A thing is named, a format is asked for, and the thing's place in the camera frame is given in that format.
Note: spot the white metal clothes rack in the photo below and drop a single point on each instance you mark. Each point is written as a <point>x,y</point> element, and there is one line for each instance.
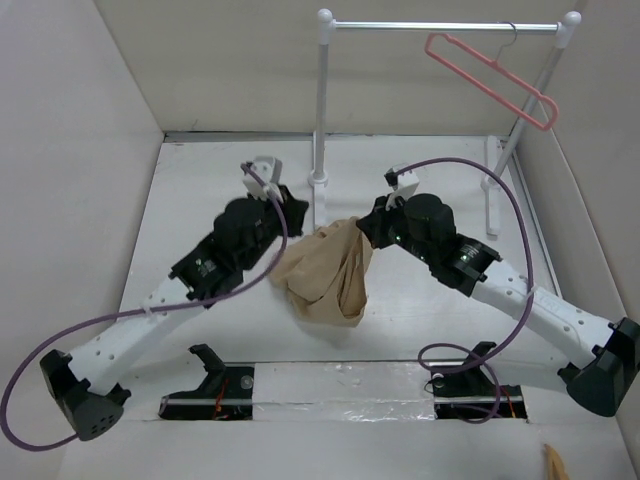
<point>433,78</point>

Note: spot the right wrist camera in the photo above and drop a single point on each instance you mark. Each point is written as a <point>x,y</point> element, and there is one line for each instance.
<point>403,182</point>

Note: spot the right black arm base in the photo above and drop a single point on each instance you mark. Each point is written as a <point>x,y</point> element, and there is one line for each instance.
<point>470,396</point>

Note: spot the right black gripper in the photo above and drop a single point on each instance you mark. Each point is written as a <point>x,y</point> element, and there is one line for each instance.
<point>375,222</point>

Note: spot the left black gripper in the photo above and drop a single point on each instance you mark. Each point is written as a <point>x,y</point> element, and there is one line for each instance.
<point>292,212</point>

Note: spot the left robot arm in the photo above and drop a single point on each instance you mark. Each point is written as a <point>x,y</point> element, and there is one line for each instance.
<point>85,381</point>

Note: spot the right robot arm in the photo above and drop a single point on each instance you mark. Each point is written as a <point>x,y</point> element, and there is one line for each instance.
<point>603,355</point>

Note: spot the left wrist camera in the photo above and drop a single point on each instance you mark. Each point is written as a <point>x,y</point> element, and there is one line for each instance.
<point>261,177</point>

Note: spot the tan object at edge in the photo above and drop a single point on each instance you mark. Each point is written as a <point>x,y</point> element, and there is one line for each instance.
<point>555,468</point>

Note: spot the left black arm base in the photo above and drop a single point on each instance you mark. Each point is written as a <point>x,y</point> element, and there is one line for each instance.
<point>225,393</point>

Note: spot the beige t shirt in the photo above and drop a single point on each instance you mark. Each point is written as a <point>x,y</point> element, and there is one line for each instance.
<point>323,274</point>

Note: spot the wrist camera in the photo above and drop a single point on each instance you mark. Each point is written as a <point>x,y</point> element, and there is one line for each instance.
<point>261,177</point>
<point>403,182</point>

